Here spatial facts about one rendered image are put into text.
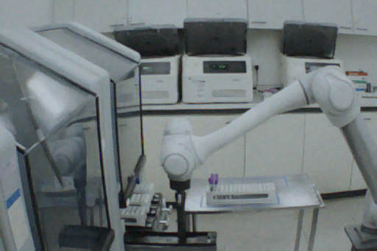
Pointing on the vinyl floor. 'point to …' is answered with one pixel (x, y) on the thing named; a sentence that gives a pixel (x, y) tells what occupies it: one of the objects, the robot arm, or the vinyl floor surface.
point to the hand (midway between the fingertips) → (181, 227)
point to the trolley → (302, 196)
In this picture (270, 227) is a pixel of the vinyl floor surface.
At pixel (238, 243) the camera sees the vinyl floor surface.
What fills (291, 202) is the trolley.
